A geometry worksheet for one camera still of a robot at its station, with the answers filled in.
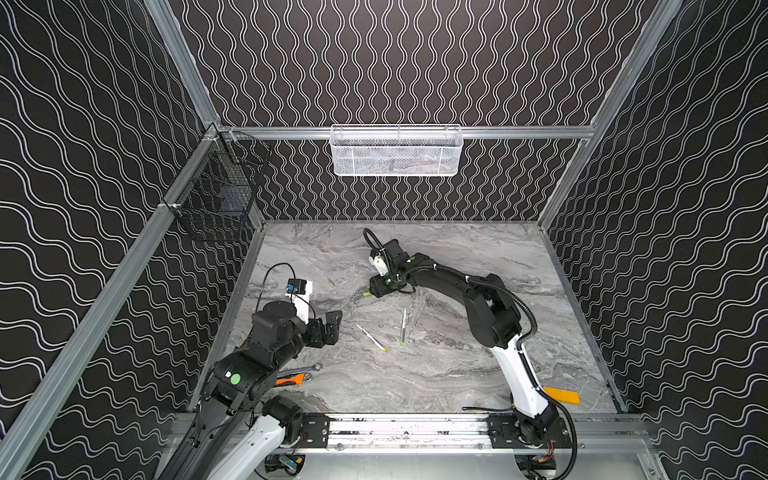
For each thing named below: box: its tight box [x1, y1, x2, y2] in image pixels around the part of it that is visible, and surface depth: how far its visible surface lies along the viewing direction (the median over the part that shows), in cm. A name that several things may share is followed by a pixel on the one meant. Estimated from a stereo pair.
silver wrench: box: [277, 362, 323, 377], surface depth 87 cm
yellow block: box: [543, 386, 581, 405], surface depth 81 cm
